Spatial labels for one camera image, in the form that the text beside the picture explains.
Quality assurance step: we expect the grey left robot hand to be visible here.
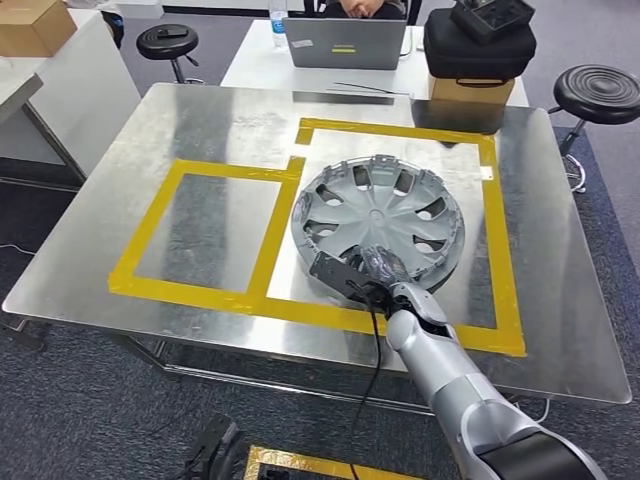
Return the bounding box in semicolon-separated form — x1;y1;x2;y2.
214;430;249;480

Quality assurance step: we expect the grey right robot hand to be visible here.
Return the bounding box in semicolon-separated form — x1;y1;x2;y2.
355;245;414;290

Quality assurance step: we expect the silver wheel hubcap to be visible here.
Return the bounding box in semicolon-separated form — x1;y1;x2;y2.
291;154;466;293

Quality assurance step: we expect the brown cardboard box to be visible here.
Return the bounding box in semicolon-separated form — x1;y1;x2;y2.
0;0;78;59
428;74;516;106

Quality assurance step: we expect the grey laptop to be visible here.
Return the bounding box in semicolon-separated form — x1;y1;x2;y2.
282;17;408;72

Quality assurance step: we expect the black bag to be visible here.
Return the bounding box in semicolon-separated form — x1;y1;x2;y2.
423;7;537;84

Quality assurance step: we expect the person at laptop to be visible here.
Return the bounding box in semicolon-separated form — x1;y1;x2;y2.
302;0;423;26

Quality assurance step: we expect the clear bottle with blue cap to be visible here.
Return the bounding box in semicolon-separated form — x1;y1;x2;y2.
269;0;290;53

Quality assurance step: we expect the black handheld controller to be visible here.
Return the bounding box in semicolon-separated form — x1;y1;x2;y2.
450;0;536;46

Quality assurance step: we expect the black round stool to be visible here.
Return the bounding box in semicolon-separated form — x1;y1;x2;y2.
547;64;640;195
136;23;207;86

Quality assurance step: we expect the yellow floor tape frame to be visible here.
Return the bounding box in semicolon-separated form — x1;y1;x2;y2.
244;445;426;480

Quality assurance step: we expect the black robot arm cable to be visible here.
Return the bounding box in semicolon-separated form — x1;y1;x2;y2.
348;281;384;480

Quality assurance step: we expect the yellow double tape frame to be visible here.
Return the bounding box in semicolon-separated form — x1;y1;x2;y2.
107;117;527;359

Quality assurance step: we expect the steel workbench with double frame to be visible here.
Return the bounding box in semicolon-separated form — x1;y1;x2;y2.
2;82;633;419

